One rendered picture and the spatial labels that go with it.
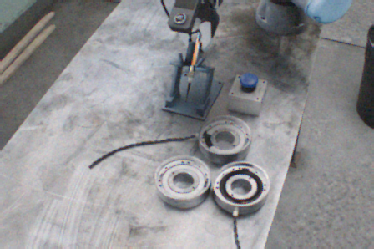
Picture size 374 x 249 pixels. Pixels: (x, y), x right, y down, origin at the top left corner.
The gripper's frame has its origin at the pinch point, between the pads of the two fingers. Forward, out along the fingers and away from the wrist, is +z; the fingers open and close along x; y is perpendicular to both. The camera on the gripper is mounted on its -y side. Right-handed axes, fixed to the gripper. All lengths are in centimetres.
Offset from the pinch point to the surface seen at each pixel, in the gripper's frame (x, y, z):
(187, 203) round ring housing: -10.5, -31.7, 9.2
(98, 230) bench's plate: 3.4, -42.3, 11.8
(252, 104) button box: -14.0, -3.7, 8.7
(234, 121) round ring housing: -11.9, -9.5, 8.8
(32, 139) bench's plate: 28.8, -27.8, 11.8
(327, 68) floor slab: -23, 120, 92
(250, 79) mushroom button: -12.4, -1.0, 4.4
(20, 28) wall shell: 153, 91, 88
